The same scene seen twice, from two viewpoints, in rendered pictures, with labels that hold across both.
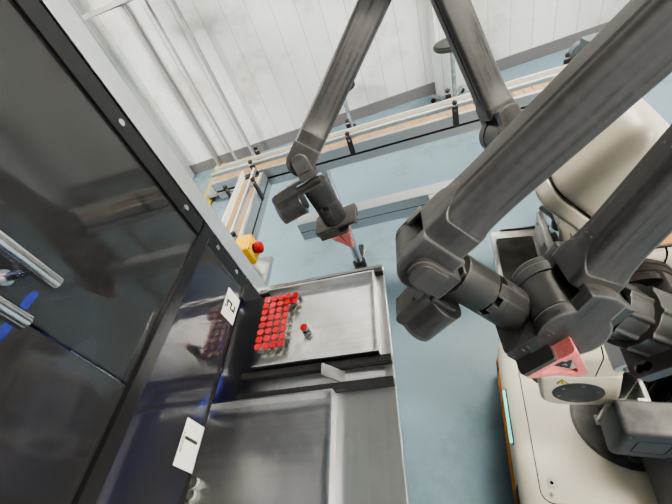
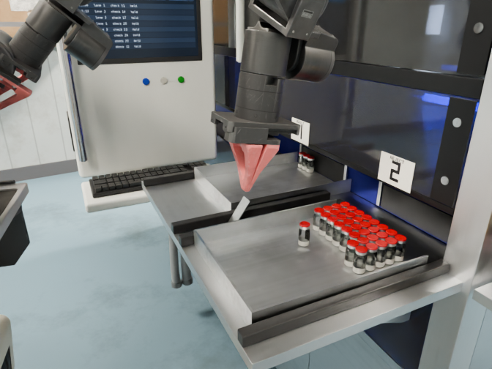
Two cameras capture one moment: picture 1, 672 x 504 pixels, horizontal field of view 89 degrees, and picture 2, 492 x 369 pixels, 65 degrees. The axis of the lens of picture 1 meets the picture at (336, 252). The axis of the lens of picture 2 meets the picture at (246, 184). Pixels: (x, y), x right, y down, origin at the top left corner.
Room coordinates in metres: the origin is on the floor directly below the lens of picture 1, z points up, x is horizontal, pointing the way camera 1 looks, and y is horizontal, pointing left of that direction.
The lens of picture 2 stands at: (1.00, -0.38, 1.28)
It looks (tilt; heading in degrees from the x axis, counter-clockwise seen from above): 22 degrees down; 137
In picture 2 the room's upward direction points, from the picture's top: straight up
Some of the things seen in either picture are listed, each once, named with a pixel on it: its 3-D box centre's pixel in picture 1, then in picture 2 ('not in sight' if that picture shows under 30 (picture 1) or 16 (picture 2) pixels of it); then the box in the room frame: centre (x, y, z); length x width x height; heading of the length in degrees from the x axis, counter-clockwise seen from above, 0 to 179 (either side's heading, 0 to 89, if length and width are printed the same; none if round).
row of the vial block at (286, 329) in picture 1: (287, 322); (342, 236); (0.65, 0.21, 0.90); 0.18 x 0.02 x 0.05; 162
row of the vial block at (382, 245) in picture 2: (280, 323); (351, 233); (0.66, 0.23, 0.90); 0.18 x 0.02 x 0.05; 162
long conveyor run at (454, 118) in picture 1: (400, 127); not in sight; (1.43, -0.49, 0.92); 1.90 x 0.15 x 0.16; 73
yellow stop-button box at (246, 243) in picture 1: (245, 250); not in sight; (0.93, 0.27, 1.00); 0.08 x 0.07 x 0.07; 73
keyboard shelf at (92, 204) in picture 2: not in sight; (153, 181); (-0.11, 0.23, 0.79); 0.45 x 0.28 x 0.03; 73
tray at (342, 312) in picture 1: (317, 319); (303, 250); (0.62, 0.12, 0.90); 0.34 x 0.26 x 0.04; 72
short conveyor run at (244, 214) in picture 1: (237, 221); not in sight; (1.25, 0.32, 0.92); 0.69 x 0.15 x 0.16; 163
